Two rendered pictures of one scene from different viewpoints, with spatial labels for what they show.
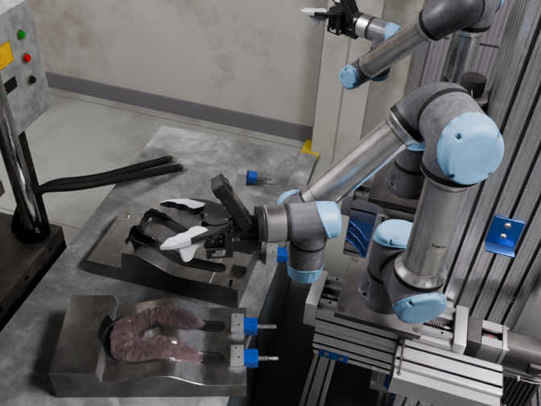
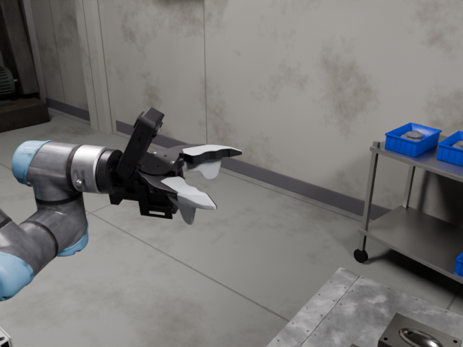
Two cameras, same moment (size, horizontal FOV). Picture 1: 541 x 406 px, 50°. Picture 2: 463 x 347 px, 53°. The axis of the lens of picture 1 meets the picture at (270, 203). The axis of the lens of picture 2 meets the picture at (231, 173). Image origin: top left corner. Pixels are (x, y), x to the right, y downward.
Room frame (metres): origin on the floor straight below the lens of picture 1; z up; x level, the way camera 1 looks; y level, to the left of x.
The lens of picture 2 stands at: (1.37, 0.47, 1.74)
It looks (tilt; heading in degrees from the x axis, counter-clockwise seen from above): 25 degrees down; 205
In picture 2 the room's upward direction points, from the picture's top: straight up
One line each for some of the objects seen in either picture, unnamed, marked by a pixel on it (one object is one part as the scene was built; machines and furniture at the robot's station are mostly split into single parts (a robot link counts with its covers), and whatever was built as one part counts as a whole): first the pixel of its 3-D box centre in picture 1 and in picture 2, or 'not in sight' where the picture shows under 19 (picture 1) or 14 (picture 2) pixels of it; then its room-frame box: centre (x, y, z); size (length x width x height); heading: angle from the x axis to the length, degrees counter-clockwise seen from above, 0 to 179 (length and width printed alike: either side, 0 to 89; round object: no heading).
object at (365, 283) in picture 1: (387, 279); not in sight; (1.05, -0.32, 1.09); 0.15 x 0.15 x 0.10
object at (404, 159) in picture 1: (419, 142); not in sight; (1.53, -0.45, 1.20); 0.13 x 0.12 x 0.14; 139
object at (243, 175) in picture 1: (254, 177); not in sight; (1.79, 0.07, 0.83); 0.13 x 0.05 x 0.05; 86
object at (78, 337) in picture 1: (156, 344); not in sight; (0.97, 0.29, 0.86); 0.50 x 0.26 x 0.11; 94
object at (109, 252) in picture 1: (176, 247); not in sight; (1.34, 0.30, 0.87); 0.50 x 0.26 x 0.14; 77
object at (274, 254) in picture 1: (286, 254); not in sight; (1.38, -0.06, 0.83); 0.13 x 0.05 x 0.05; 91
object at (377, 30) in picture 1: (385, 34); not in sight; (1.80, -0.34, 1.43); 0.11 x 0.08 x 0.09; 49
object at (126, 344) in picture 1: (156, 332); not in sight; (0.98, 0.29, 0.90); 0.26 x 0.18 x 0.08; 94
